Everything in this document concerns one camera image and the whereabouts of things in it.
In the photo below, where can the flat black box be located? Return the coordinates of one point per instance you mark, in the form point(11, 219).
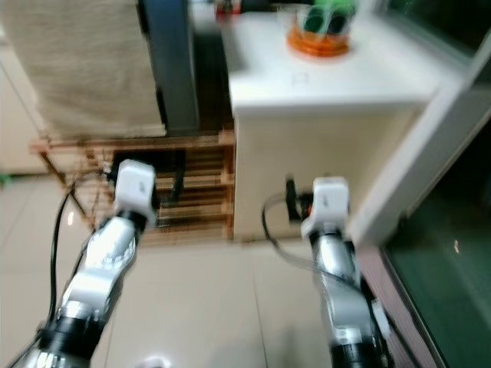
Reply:
point(163, 159)

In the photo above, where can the orange bowl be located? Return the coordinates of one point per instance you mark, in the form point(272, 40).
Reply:
point(314, 47)

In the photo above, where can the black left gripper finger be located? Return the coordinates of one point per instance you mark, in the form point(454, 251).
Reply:
point(178, 186)

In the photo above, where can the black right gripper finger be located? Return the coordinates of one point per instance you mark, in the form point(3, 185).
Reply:
point(291, 198)

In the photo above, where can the wooden slatted rack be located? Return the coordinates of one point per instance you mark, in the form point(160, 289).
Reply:
point(207, 165)

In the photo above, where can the small red object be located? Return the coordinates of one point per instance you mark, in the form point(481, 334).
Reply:
point(226, 11)

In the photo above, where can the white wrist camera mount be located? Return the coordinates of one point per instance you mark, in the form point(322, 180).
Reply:
point(134, 184)
point(330, 201)

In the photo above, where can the white cream block cabinet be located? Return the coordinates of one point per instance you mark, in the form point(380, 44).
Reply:
point(307, 153)

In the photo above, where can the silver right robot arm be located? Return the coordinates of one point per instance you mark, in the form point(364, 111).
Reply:
point(341, 284)

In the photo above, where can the beige woven hanging cloth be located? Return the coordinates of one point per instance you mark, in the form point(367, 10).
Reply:
point(84, 61)

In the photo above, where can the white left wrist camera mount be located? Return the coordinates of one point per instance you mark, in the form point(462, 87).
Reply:
point(134, 184)

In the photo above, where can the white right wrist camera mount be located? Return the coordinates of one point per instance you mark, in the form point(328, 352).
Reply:
point(330, 201)

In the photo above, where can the small dark grey fridge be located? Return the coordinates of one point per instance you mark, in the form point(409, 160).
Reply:
point(170, 61)

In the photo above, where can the dark glass door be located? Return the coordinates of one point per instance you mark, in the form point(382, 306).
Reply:
point(445, 284)

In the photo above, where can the green and black packet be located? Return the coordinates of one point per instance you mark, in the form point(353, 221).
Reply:
point(341, 11)

